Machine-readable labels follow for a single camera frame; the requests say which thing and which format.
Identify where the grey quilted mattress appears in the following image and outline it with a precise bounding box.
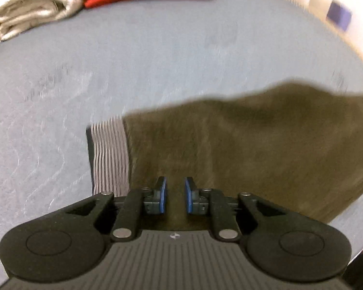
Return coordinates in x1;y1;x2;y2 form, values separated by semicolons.
0;0;363;285

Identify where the purple yoga mat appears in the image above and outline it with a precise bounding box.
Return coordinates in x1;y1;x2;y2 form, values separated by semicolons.
326;0;352;31

